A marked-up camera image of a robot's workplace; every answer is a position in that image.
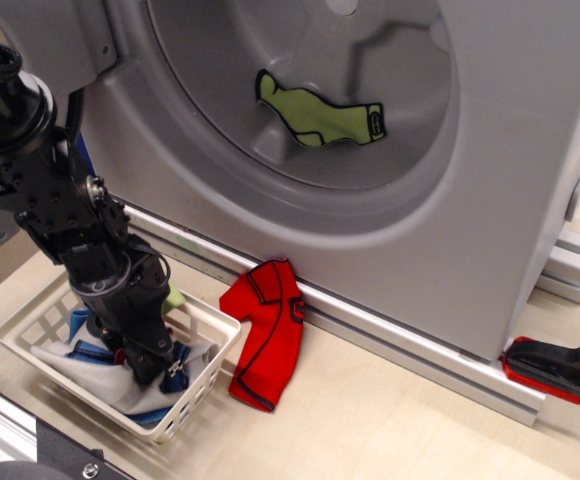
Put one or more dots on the red miniature shirt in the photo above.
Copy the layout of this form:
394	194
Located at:
269	298

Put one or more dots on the grey cloth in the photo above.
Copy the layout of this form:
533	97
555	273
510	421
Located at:
124	395

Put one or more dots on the light blue cloth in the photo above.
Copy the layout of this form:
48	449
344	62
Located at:
148	418

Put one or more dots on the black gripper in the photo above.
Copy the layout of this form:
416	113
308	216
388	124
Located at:
129	302

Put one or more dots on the green miniature garment in drum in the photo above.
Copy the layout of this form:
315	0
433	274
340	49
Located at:
313	121

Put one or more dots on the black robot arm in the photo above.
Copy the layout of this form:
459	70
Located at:
54	196

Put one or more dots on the light green cloth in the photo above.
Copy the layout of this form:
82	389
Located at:
174	300

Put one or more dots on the white plastic laundry basket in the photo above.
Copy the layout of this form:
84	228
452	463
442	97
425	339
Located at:
49	333

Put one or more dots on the grey round machine door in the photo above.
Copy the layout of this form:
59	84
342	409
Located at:
47	188

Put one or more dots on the aluminium profile rail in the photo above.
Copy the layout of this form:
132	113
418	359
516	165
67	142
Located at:
479	380

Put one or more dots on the red black clamp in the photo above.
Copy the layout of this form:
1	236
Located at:
547	368

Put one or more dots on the black bracket with screw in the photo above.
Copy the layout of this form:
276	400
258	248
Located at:
64	454

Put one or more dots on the grey toy washing machine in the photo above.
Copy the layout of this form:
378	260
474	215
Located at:
443	226

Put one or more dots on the small red garment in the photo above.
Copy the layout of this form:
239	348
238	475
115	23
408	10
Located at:
119	357

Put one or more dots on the dark blue miniature garment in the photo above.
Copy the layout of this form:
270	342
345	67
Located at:
92	344

